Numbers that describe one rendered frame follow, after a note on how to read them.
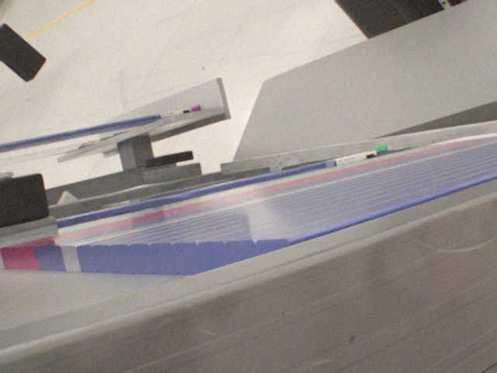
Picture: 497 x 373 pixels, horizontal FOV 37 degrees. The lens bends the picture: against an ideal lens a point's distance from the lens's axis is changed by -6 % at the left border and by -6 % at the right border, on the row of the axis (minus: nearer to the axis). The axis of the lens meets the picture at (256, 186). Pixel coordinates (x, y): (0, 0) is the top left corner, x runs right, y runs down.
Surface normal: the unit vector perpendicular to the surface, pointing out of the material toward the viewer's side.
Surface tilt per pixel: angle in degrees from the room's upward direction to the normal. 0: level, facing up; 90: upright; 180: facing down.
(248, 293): 90
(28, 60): 90
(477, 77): 0
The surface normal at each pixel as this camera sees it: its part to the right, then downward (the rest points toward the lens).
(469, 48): -0.64, -0.58
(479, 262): 0.66, -0.08
